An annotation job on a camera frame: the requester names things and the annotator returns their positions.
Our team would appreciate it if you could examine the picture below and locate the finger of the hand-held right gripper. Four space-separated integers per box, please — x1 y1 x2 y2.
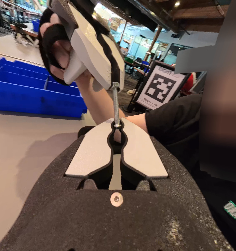
68 3 121 92
110 35 126 94

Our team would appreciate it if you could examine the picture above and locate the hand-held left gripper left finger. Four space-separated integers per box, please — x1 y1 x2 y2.
65 118 113 185

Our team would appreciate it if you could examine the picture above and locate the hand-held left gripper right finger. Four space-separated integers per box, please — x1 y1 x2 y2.
120 118 169 186

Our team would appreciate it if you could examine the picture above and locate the long metal bolt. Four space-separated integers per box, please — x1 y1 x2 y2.
111 81 121 126

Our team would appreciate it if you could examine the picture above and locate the blue divided storage bin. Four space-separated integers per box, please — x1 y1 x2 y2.
0 57 88 118

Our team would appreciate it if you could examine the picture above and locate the grey desk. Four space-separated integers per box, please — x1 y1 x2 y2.
0 36 99 246

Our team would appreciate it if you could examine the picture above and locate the person's right hand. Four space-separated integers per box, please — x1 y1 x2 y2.
40 13 72 77

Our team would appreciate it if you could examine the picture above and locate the black framed marker sign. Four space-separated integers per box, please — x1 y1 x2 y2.
123 60 191 112

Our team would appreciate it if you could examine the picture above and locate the person's black clothing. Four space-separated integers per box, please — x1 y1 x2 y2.
145 94 236 251

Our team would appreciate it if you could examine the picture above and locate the background work table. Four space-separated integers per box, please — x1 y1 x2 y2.
9 22 40 46

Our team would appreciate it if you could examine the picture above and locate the red white fabric item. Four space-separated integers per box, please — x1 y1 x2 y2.
181 72 201 95

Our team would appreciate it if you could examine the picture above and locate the wooden support post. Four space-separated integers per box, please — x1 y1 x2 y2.
143 26 162 62

